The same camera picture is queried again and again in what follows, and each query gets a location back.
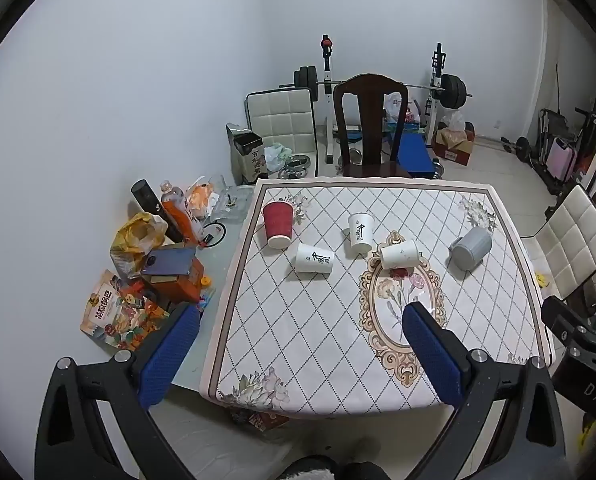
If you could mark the orange box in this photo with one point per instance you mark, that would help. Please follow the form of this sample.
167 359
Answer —
180 287

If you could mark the grey cup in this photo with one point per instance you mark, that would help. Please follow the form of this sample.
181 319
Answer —
472 247

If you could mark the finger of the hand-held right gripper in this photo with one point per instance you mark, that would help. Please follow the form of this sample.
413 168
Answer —
565 317

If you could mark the white printed paper cup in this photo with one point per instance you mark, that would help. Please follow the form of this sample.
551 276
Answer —
314 258
360 232

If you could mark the orange drink bottle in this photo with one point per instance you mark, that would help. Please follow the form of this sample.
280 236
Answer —
175 210

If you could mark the metal bowls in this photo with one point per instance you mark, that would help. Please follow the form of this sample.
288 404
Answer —
294 166

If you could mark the blue weight bench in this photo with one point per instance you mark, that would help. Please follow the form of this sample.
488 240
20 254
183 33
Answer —
413 152

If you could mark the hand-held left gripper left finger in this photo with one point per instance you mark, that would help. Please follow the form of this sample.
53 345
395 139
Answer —
170 355

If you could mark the white padded chair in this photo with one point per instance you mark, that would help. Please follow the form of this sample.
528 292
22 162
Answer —
573 245
280 120

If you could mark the cardboard box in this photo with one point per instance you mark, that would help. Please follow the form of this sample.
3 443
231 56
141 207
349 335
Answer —
453 147

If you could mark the orange snack bag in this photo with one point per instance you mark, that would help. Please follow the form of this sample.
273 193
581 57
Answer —
200 197

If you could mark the white barbell rack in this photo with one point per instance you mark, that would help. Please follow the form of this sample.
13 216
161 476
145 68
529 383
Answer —
326 85

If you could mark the colourful snack packet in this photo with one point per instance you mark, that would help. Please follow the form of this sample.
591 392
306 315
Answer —
110 312

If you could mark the folded black cart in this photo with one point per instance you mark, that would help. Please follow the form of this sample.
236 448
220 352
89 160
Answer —
548 130

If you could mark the black dumbbell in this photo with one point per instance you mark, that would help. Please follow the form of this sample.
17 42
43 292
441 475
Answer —
522 147

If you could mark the green white plastic bag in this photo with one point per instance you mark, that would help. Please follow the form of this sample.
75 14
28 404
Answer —
276 156

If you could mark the pink suitcase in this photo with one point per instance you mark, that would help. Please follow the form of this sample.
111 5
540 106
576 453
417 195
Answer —
562 157

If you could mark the black cylinder bottle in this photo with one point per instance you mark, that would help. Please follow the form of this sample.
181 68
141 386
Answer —
150 202

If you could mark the red packet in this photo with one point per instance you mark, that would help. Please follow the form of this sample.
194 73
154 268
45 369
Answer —
258 420

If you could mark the yellow plastic bag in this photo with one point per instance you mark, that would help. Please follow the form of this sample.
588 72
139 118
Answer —
133 242

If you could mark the blue phone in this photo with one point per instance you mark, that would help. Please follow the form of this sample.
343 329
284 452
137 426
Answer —
168 261

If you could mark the black barbell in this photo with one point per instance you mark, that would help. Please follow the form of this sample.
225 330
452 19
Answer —
452 91

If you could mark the red paper cup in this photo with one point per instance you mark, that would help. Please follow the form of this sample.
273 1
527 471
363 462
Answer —
278 222

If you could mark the white plain paper cup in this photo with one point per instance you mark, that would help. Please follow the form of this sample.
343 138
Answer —
399 255

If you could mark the floral quilted table cover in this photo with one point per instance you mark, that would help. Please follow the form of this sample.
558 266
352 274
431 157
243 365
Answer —
303 335

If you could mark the black tea box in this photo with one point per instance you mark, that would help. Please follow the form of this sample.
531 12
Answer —
243 157

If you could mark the clear plastic bag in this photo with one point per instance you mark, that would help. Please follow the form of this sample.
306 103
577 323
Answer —
454 121

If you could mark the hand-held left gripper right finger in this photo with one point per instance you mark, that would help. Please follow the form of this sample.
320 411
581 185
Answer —
430 355

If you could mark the small yellow toy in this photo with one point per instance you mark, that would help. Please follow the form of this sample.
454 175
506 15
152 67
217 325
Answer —
206 281

